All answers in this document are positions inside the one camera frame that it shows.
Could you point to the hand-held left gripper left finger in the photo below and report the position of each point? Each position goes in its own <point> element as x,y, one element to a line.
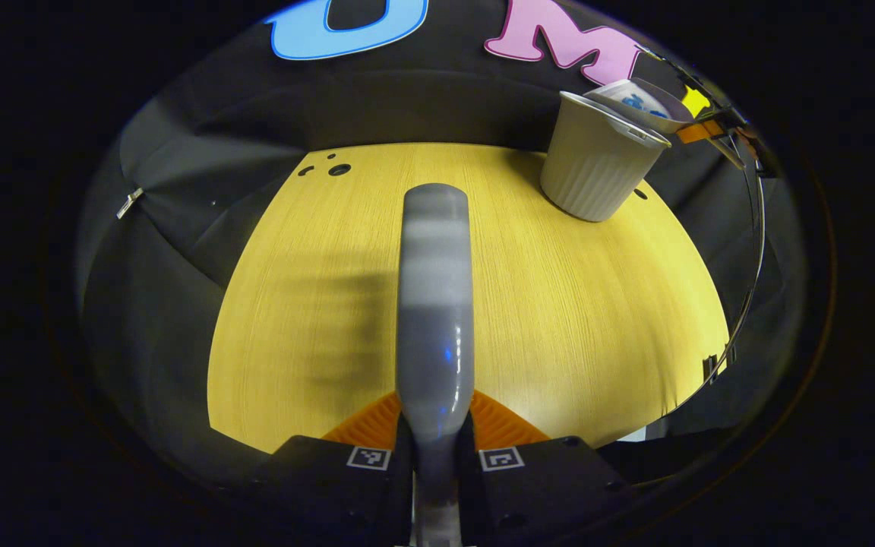
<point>331,486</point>

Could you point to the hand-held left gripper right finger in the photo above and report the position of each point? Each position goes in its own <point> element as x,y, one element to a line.
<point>544,486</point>

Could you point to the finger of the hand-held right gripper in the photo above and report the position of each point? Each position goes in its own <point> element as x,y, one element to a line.
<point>699,132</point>

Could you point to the grey plastic dustpan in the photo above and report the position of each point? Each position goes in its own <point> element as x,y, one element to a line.
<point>673,106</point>

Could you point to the blue paper trash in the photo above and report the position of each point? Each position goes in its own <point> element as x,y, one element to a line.
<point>644,105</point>

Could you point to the grey ribbed garbage bin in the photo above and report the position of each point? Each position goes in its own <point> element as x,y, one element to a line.
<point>597,167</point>

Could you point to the small grey broom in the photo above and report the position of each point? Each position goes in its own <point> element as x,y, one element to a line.
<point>435,304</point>

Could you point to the wooden desktop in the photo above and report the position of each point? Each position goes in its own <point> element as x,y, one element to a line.
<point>559,319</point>

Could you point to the small white clip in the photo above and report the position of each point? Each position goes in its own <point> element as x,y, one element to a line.
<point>131,203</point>

